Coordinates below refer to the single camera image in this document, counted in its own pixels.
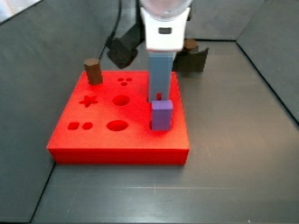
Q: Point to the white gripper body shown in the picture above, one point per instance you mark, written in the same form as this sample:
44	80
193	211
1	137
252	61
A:
164	17

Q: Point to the brown oval cylinder peg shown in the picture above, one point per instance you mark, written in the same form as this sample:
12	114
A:
189	44

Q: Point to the dark grey curved fixture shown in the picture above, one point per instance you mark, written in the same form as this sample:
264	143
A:
189	60

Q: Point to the red shape sorter board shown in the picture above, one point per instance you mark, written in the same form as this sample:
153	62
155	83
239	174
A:
104	126

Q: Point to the light blue tall block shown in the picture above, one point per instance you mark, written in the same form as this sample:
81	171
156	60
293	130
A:
159	81

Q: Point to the brown hexagonal peg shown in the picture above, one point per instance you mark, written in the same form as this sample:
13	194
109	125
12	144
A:
93	71

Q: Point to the purple rectangular block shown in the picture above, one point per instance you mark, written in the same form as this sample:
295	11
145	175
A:
161	115

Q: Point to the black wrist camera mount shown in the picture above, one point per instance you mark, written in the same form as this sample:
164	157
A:
121	48

